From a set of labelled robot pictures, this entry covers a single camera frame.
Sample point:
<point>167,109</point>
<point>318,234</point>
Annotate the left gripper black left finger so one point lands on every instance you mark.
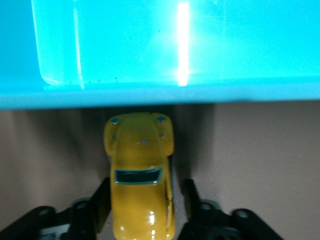
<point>75,220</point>

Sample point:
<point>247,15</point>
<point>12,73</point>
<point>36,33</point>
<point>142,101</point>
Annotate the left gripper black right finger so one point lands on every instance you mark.
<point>212,225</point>

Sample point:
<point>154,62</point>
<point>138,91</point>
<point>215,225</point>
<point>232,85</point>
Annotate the yellow beetle toy car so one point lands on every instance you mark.
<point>140,200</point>

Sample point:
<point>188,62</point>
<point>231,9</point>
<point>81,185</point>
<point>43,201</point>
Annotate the brown table mat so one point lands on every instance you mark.
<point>250,150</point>

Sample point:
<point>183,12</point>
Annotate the teal plastic bin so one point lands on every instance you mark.
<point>150,50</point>

